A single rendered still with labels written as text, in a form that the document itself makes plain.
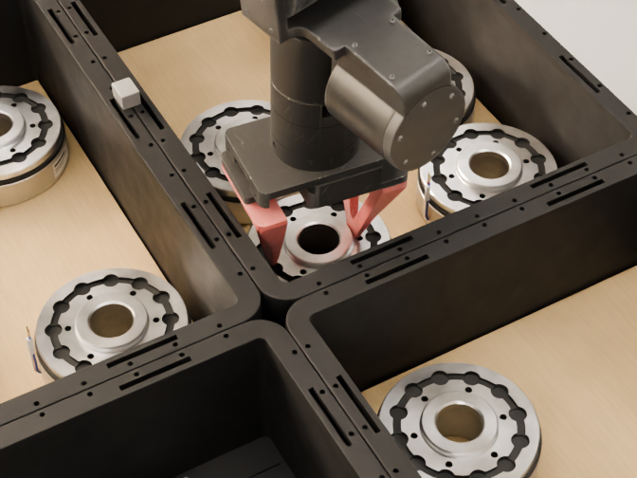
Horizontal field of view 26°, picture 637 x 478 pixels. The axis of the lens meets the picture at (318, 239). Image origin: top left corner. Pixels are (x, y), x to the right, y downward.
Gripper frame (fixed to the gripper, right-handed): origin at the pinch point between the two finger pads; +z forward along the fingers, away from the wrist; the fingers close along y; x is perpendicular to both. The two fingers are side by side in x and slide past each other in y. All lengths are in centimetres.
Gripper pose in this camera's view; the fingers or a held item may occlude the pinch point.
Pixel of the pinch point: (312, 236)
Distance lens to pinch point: 95.1
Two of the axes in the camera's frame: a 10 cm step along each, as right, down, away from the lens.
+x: -4.1, -6.8, 6.1
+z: -0.2, 6.8, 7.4
